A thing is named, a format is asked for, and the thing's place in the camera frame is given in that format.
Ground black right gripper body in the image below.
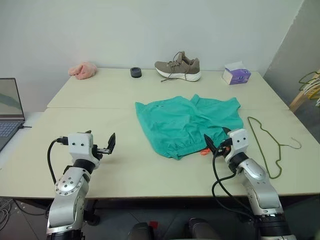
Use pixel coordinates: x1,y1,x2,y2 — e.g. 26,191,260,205
216,138,233,157

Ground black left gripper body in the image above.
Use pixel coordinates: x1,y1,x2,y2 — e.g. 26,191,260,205
91,144,112,161

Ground green shorts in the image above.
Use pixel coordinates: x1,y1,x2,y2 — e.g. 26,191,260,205
134,93,245,161

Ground purple and white tissue pack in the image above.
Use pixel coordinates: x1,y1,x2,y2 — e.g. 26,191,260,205
221,60,252,86

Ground pink fluffy cloth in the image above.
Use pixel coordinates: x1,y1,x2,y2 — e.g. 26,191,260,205
68,61,99,81

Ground black table caster wheel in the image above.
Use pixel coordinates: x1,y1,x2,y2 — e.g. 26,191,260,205
85,214,101,225

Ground small black round container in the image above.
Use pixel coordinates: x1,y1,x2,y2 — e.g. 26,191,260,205
129,66,143,80

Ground taupe sneaker with white sole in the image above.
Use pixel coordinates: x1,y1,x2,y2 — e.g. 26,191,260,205
154,50,202,84

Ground wooden rack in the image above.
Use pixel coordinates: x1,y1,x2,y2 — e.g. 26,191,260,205
289,86,310,113

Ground dark rounded shape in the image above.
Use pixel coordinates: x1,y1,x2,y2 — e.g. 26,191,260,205
187,217,221,240
128,222,154,240

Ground grey laptop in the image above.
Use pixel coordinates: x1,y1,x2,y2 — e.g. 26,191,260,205
0,77,27,152

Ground orange drawstring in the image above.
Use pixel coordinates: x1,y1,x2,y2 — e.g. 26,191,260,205
199,146,231,157

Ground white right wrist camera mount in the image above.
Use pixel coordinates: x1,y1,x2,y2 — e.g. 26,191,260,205
227,128,249,161

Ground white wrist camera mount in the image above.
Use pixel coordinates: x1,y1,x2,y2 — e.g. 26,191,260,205
68,132,94,161
227,128,249,161

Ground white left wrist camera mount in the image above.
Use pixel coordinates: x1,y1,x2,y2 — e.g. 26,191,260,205
68,132,94,161

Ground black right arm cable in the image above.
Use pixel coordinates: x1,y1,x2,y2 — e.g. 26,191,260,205
211,147,261,223

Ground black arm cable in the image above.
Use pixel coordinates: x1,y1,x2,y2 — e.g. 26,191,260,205
47,136,70,185
211,147,261,223

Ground olive green wire hanger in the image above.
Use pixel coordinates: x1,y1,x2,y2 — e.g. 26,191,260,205
247,116,303,180

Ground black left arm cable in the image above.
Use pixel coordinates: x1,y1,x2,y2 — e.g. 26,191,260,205
47,136,70,185

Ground white floor cables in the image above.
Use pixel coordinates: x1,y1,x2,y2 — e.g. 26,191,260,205
0,196,14,226

